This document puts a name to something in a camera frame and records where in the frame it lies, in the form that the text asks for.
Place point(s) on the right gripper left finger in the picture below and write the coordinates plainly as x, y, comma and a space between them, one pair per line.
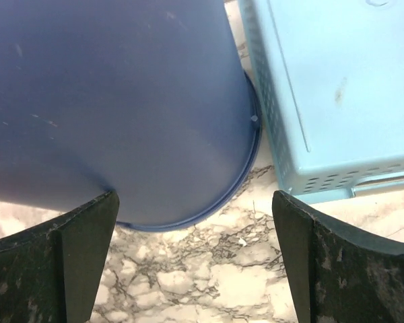
51, 272

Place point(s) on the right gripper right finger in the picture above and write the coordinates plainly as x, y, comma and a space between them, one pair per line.
337, 272

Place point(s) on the light blue perforated basket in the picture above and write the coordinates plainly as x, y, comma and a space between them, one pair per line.
330, 77

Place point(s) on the blue plastic bucket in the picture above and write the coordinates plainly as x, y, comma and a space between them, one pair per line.
147, 98

